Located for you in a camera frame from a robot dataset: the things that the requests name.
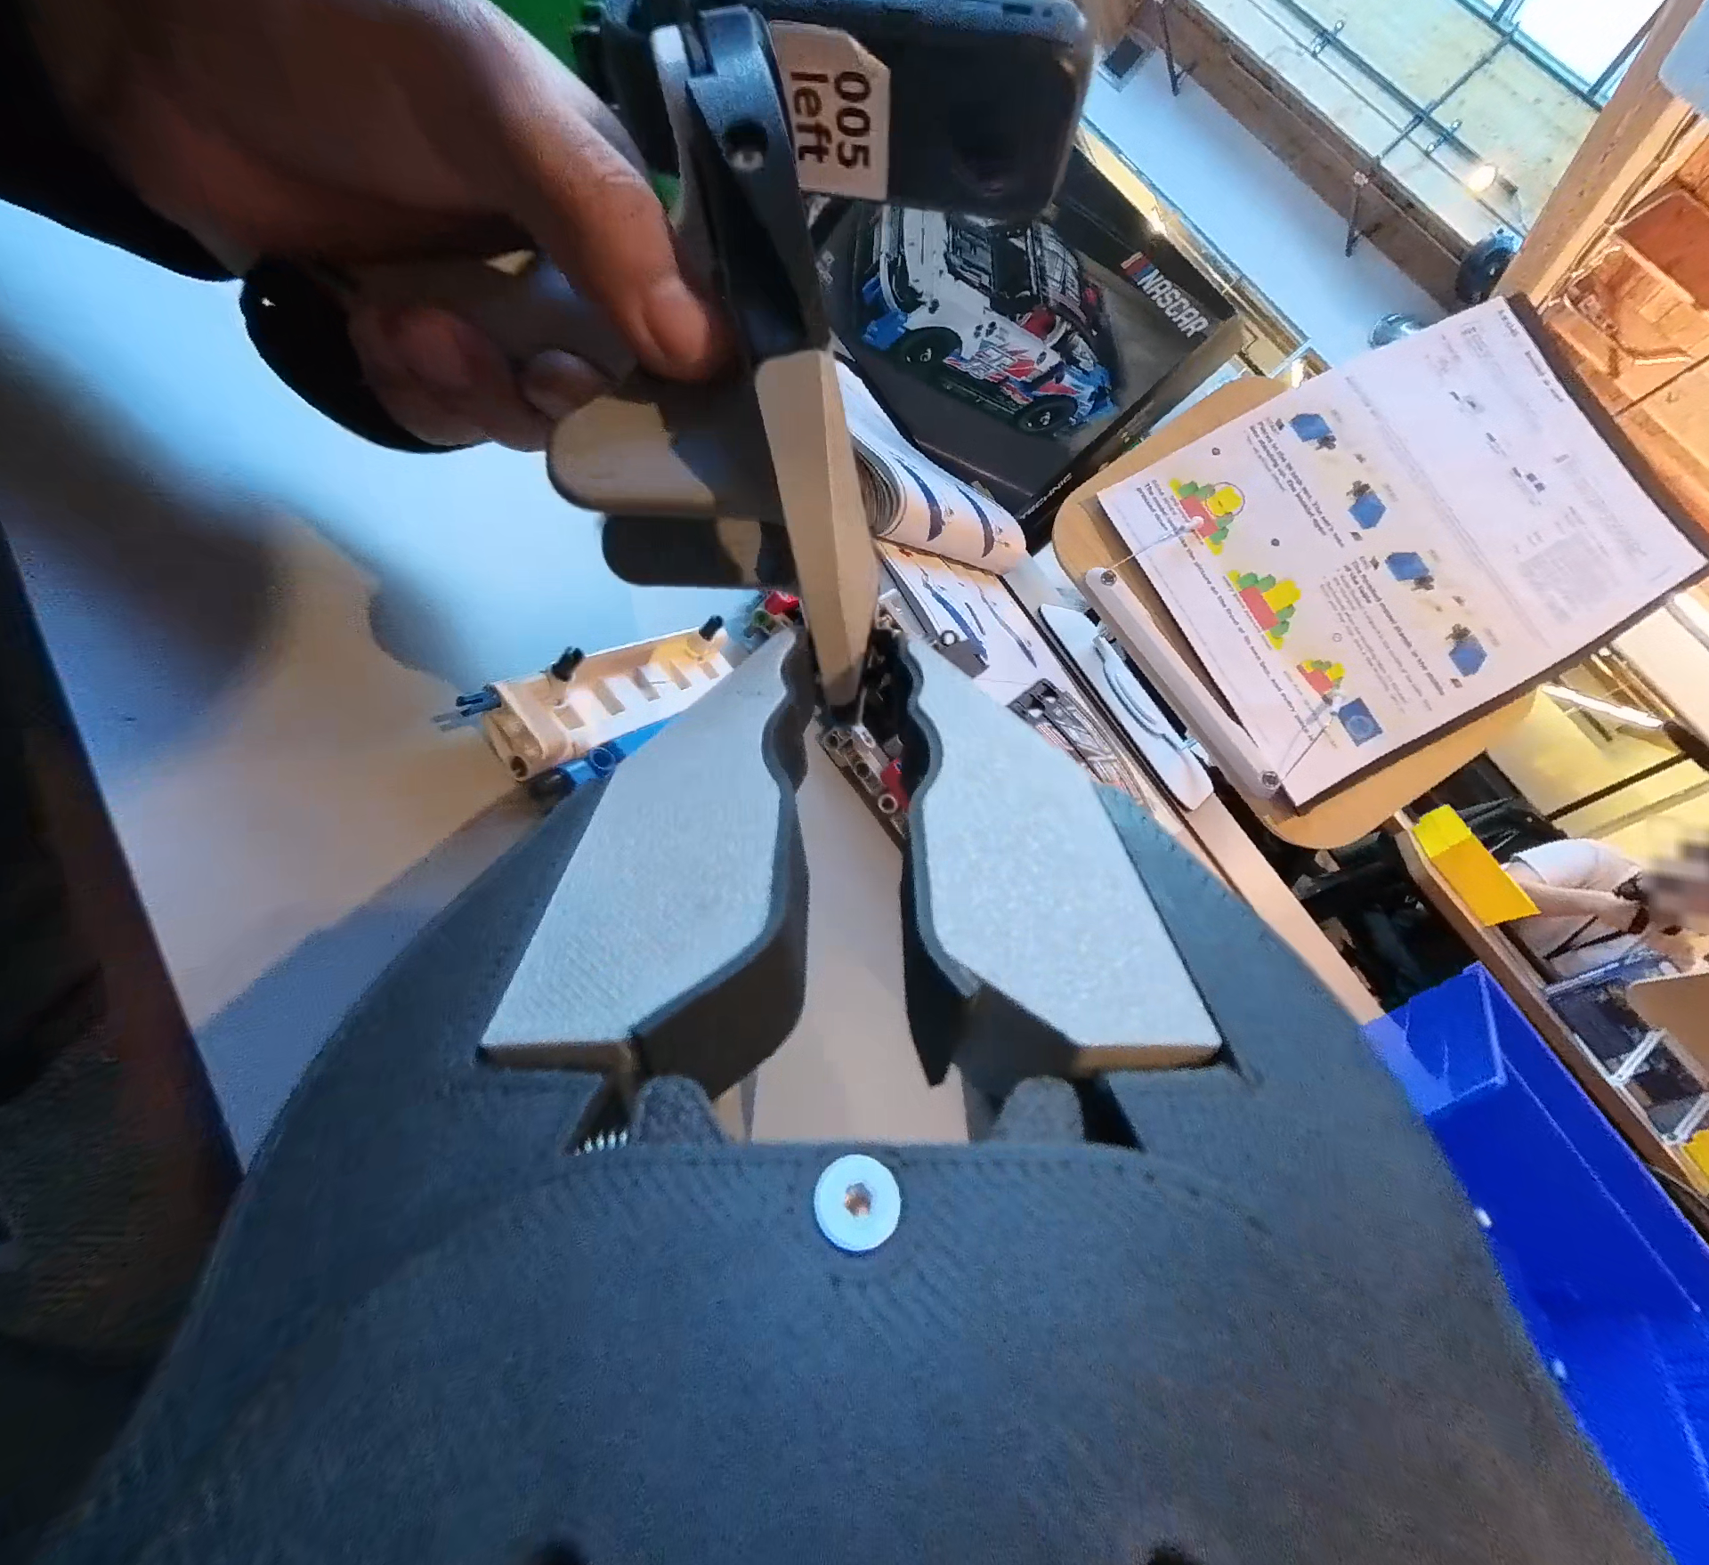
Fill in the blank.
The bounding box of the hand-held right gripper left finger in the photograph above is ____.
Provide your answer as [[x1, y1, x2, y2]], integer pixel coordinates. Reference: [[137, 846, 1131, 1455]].
[[477, 630, 817, 1105]]

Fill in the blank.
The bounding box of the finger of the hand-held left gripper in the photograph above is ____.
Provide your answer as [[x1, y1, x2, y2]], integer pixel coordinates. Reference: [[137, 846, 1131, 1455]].
[[750, 343, 883, 715]]

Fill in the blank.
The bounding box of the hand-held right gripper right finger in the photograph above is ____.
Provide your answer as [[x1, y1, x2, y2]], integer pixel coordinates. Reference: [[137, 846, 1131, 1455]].
[[893, 640, 1225, 1088]]

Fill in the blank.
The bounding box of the blue and white brick panel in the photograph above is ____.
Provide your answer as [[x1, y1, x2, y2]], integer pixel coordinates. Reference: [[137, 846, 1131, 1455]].
[[434, 614, 750, 803]]

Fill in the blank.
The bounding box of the partly built brick car model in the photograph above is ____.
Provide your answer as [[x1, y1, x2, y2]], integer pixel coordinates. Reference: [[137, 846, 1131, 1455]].
[[744, 587, 938, 848]]

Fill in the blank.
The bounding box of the person's left hand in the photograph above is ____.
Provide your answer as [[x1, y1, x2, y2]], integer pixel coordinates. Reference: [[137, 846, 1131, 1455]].
[[19, 0, 732, 453]]

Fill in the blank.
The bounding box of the open building instruction booklet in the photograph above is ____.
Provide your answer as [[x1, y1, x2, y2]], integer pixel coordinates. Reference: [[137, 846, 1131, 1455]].
[[834, 361, 1209, 819]]

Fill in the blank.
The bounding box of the white flat pad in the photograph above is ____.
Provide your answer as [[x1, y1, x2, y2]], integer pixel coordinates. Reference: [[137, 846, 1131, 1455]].
[[1039, 601, 1213, 811]]

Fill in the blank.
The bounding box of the black toy car box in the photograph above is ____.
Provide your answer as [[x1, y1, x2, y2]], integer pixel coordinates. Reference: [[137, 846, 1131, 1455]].
[[811, 143, 1257, 538]]

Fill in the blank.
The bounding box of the wooden document stand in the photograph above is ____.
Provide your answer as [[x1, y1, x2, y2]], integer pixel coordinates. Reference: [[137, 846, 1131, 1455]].
[[1052, 373, 1538, 852]]

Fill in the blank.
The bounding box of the yellow plastic bin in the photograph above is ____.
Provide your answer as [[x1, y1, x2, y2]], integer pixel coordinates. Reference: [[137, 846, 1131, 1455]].
[[1412, 803, 1539, 929]]

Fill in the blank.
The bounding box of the printed instruction sheet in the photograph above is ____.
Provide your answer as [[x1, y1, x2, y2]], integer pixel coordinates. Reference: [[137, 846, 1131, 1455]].
[[1098, 296, 1709, 809]]

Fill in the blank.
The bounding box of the person's dark clothing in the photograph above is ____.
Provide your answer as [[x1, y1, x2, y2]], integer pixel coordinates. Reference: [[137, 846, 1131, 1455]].
[[0, 524, 241, 1366]]

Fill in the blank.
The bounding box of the large blue plastic bin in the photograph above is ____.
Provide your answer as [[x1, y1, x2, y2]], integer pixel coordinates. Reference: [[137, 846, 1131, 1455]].
[[1361, 962, 1709, 1565]]

